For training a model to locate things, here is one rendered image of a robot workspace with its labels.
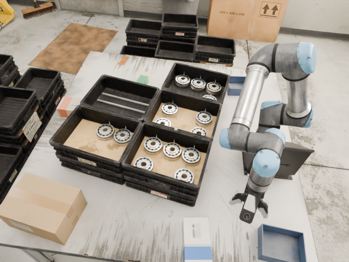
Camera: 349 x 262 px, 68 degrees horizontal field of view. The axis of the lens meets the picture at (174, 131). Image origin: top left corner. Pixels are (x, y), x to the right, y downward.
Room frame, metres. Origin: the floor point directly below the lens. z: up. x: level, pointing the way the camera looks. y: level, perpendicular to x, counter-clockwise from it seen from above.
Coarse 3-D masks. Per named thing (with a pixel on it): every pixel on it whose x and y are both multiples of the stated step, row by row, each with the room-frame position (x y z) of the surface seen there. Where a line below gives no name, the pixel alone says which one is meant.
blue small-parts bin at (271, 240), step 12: (264, 228) 0.50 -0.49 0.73; (276, 228) 0.49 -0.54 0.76; (264, 240) 0.45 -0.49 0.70; (276, 240) 0.45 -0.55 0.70; (288, 240) 0.46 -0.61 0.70; (300, 240) 0.45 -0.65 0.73; (264, 252) 0.39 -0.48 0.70; (276, 252) 0.40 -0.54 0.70; (288, 252) 0.40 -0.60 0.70; (300, 252) 0.40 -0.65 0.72
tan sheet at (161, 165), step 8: (144, 152) 0.83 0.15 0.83; (160, 152) 0.84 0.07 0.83; (200, 152) 0.86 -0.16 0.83; (152, 160) 0.78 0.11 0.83; (160, 160) 0.78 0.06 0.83; (168, 160) 0.79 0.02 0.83; (176, 160) 0.79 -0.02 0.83; (200, 160) 0.81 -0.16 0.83; (160, 168) 0.73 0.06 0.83; (168, 168) 0.74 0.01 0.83; (176, 168) 0.74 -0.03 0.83; (192, 168) 0.75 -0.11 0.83; (200, 168) 0.75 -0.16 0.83
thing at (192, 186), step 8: (160, 128) 0.93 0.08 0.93; (168, 128) 0.93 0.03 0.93; (136, 136) 0.85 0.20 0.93; (192, 136) 0.89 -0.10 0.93; (128, 152) 0.76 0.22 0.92; (208, 152) 0.79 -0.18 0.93; (128, 168) 0.66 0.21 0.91; (136, 168) 0.66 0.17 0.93; (152, 176) 0.64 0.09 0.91; (160, 176) 0.63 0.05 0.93; (168, 176) 0.63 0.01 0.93; (200, 176) 0.65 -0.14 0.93; (184, 184) 0.60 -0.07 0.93; (192, 184) 0.60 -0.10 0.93; (200, 184) 0.60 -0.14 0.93
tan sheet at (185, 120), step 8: (160, 104) 1.21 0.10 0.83; (160, 112) 1.14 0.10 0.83; (184, 112) 1.16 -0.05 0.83; (192, 112) 1.17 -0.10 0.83; (176, 120) 1.09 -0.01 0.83; (184, 120) 1.09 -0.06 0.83; (192, 120) 1.10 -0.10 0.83; (184, 128) 1.02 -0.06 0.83; (192, 128) 1.03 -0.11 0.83; (208, 128) 1.04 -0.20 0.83; (208, 136) 0.98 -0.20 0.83
